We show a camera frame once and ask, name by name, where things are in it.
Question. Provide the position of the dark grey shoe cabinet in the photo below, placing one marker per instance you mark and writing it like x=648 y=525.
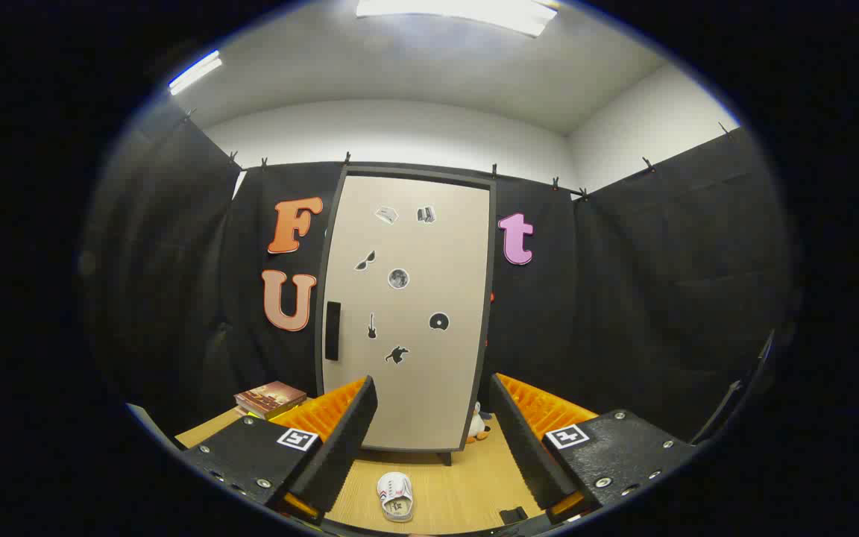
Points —
x=445 y=457

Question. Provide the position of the wide ceiling light panel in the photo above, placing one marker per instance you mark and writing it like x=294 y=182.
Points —
x=459 y=11

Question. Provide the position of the white orange plush toy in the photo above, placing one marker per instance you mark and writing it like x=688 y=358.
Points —
x=476 y=426

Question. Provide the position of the row of black cloth clips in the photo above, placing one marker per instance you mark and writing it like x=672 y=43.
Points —
x=347 y=158

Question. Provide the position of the black backdrop cloth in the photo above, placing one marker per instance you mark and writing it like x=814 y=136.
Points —
x=661 y=298

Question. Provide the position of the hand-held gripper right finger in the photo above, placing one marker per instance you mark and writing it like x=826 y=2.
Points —
x=523 y=447

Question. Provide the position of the narrow ceiling light strip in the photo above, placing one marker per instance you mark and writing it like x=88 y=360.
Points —
x=194 y=72

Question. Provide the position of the brown cover book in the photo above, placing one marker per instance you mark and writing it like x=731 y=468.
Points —
x=269 y=395

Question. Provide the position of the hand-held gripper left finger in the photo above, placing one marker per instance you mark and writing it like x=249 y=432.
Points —
x=344 y=440

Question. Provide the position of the white canvas shoe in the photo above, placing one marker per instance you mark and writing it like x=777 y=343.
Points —
x=395 y=496

